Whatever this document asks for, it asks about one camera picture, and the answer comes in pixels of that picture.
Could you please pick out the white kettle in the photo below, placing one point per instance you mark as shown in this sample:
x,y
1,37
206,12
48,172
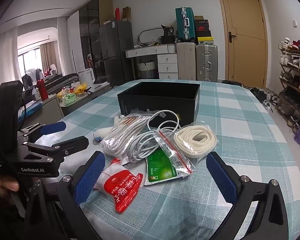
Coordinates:
x,y
86,76

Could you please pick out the beige suitcase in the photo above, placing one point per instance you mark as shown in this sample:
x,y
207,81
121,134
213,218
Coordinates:
x,y
186,61

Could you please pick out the white woven basket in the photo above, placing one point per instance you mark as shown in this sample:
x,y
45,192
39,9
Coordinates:
x,y
147,69

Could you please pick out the yellow plastic bag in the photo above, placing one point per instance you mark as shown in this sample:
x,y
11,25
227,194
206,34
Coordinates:
x,y
79,88

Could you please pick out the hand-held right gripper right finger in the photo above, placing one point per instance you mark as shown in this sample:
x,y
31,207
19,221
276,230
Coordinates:
x,y
222,177

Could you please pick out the black cardboard box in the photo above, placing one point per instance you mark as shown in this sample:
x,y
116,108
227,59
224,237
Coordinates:
x,y
132,102

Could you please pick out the white curtain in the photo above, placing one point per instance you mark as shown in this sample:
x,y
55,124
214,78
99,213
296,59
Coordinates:
x,y
62,45

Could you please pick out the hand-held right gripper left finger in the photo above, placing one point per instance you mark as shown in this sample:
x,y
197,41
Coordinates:
x,y
90,177

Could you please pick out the clear zip bag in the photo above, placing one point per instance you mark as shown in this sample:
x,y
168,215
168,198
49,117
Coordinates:
x,y
176,156

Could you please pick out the rows of racked shoes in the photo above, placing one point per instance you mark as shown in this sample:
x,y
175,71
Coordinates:
x,y
293,62

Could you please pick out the grey low cabinet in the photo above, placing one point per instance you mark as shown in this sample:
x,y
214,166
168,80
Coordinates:
x,y
52,107

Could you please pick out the black yellow shoebox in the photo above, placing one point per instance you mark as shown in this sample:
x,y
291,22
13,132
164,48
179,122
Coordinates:
x,y
205,40

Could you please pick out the red white printed packet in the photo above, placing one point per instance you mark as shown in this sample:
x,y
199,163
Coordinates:
x,y
122,185

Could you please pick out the black shoebox red logo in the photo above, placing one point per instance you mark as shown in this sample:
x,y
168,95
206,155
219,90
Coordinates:
x,y
202,25

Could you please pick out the person's left hand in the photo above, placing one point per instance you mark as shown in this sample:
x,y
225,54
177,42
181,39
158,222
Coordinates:
x,y
5,183

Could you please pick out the teal checkered tablecloth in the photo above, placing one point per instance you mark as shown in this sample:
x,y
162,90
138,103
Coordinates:
x,y
240,142

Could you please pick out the dark glass cabinet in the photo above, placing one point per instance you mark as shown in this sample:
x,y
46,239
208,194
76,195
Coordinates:
x,y
88,35

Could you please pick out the wooden shoe rack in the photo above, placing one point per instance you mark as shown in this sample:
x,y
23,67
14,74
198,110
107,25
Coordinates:
x,y
290,87

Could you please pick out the brown cardboard box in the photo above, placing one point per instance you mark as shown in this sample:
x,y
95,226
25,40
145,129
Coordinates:
x,y
126,13

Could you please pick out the teal suitcase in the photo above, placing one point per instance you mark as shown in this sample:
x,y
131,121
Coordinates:
x,y
185,25

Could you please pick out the wooden door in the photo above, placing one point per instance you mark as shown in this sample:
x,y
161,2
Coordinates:
x,y
245,17

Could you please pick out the scattered loose footwear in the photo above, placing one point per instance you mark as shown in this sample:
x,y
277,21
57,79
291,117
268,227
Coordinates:
x,y
263,97

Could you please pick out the white light switch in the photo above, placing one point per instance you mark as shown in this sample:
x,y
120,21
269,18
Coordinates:
x,y
294,23

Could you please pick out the grey refrigerator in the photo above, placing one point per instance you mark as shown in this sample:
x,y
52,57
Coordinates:
x,y
115,47

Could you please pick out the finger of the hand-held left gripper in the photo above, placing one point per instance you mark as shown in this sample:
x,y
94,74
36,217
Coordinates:
x,y
72,142
52,128

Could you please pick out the green packet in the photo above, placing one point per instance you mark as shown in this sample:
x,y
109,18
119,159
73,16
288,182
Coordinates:
x,y
160,166

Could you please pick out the silver suitcase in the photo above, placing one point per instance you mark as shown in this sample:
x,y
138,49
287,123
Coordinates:
x,y
206,62

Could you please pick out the dark doormat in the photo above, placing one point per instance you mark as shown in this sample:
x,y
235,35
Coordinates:
x,y
231,82

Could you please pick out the black bag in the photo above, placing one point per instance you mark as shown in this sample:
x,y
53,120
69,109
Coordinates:
x,y
168,36

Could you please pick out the white desk with drawers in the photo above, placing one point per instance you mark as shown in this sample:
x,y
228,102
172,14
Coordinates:
x,y
167,67

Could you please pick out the red bottle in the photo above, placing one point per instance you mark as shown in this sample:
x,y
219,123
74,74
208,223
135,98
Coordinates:
x,y
42,90

